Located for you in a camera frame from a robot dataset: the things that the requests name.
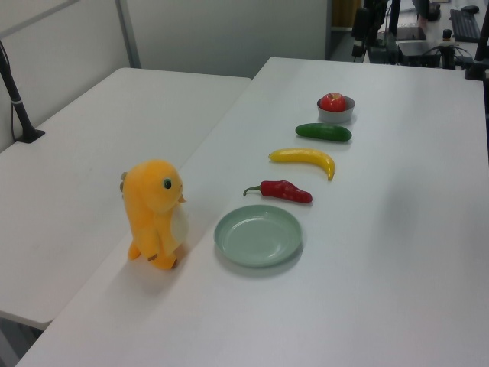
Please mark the red apple toy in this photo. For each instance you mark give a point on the red apple toy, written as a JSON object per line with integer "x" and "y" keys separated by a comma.
{"x": 332, "y": 102}

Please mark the red chili pepper toy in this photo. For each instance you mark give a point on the red chili pepper toy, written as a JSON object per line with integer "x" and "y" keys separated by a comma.
{"x": 286, "y": 191}

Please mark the pale green round plate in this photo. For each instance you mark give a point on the pale green round plate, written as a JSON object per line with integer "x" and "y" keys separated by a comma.
{"x": 258, "y": 234}

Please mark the yellow banana toy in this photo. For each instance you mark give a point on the yellow banana toy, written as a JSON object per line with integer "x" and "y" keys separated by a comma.
{"x": 305, "y": 155}

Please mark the green cucumber toy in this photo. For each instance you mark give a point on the green cucumber toy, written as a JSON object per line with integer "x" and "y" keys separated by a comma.
{"x": 323, "y": 132}

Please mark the orange plush toy animal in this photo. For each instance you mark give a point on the orange plush toy animal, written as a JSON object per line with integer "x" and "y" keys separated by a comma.
{"x": 147, "y": 199}

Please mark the small grey bowl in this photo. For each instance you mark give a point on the small grey bowl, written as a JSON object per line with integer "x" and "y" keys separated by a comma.
{"x": 335, "y": 115}

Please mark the dark equipment rack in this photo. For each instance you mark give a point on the dark equipment rack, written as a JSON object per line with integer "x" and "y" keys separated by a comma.
{"x": 372, "y": 34}

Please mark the yellow panel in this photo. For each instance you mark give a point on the yellow panel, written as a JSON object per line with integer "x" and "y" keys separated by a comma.
{"x": 345, "y": 12}

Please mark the black flat box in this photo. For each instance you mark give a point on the black flat box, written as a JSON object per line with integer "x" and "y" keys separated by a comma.
{"x": 417, "y": 51}

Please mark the black computer keyboard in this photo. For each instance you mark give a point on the black computer keyboard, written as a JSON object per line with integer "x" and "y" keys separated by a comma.
{"x": 465, "y": 24}

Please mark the grey partition post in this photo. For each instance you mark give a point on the grey partition post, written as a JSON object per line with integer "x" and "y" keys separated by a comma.
{"x": 129, "y": 34}

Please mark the black camera stand clamp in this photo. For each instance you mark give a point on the black camera stand clamp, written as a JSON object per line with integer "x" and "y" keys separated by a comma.
{"x": 477, "y": 63}

